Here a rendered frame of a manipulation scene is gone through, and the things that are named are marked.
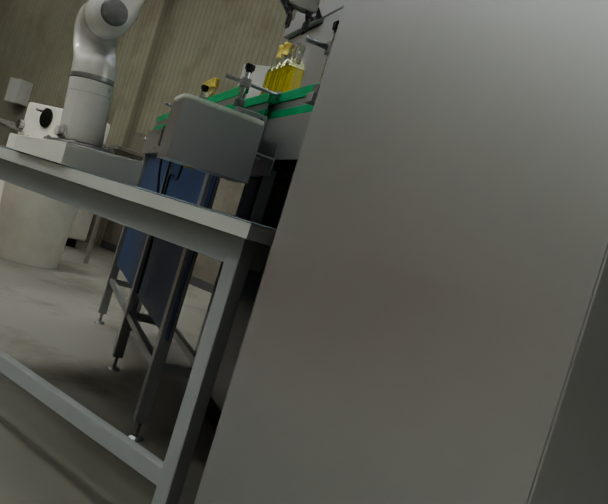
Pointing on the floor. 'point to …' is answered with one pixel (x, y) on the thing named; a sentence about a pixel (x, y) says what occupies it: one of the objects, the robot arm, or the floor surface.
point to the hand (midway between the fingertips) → (296, 25)
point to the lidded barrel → (31, 227)
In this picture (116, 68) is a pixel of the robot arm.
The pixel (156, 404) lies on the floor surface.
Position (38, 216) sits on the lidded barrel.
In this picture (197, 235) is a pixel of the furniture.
